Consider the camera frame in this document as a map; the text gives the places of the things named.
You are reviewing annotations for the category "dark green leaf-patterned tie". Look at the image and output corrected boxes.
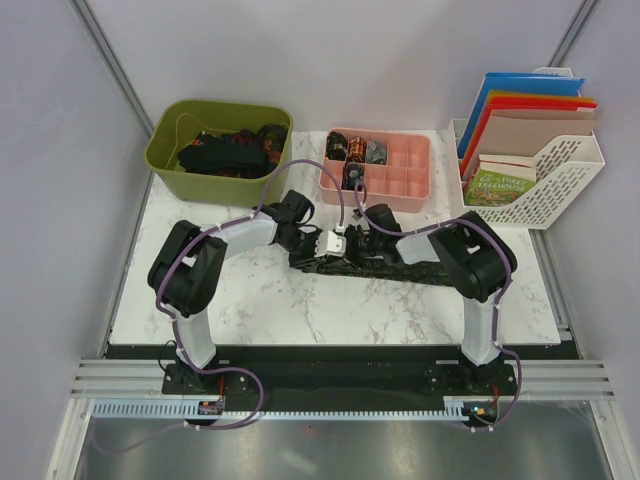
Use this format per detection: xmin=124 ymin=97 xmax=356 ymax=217
xmin=289 ymin=255 xmax=453 ymax=287

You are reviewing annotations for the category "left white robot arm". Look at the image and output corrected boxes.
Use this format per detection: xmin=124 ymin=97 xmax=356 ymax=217
xmin=147 ymin=190 xmax=315 ymax=393

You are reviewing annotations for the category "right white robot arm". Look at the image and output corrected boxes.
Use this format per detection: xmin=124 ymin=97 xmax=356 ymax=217
xmin=345 ymin=205 xmax=517 ymax=394

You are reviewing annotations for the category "pile of dark ties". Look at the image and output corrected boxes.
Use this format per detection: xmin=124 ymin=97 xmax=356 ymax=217
xmin=176 ymin=124 xmax=288 ymax=179

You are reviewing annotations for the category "pink compartment organizer tray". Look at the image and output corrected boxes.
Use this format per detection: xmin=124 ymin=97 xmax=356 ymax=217
xmin=319 ymin=128 xmax=431 ymax=213

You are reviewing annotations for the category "rolled dark blue tie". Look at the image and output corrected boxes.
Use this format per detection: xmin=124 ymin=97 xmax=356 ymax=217
xmin=342 ymin=162 xmax=365 ymax=191

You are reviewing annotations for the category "rolled grey tie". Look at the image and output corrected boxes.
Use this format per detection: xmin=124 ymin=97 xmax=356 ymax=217
xmin=365 ymin=140 xmax=387 ymax=165

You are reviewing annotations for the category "rolled red orange tie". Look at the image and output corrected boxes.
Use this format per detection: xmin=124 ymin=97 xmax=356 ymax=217
xmin=347 ymin=136 xmax=368 ymax=163

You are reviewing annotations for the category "rolled dark patterned tie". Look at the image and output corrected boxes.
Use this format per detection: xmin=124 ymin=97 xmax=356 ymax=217
xmin=326 ymin=131 xmax=348 ymax=161

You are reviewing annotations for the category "olive green plastic bin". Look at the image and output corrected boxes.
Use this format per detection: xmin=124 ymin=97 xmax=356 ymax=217
xmin=145 ymin=99 xmax=293 ymax=207

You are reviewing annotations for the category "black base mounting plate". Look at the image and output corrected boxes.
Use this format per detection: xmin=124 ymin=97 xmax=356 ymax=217
xmin=102 ymin=343 xmax=581 ymax=412

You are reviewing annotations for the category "green treehouse book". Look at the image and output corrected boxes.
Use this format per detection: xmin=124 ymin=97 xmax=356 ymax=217
xmin=463 ymin=154 xmax=537 ymax=207

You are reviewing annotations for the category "beige folder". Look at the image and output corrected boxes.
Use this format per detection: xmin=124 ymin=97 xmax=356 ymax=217
xmin=460 ymin=107 xmax=597 ymax=181

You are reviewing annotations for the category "red folder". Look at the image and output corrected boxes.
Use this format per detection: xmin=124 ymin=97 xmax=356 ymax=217
xmin=459 ymin=94 xmax=597 ymax=180

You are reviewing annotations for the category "orange folder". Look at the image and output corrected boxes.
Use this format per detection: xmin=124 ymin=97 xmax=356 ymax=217
xmin=457 ymin=90 xmax=598 ymax=161

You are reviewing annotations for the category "white perforated file holder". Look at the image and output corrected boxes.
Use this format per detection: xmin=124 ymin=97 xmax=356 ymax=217
xmin=447 ymin=68 xmax=605 ymax=230

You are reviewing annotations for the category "blue folder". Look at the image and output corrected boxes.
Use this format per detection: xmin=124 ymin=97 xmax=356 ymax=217
xmin=457 ymin=72 xmax=585 ymax=158

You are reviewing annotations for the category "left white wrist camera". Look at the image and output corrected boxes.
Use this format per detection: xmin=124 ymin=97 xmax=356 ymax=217
xmin=315 ymin=230 xmax=347 ymax=258

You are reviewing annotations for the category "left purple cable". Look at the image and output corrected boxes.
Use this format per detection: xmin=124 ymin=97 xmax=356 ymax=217
xmin=90 ymin=158 xmax=346 ymax=455

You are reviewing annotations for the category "white slotted cable duct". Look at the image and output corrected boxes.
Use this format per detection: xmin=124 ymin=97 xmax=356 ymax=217
xmin=91 ymin=397 xmax=472 ymax=421

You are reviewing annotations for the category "aluminium frame rail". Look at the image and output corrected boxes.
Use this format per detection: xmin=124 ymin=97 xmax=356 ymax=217
xmin=72 ymin=360 xmax=614 ymax=400

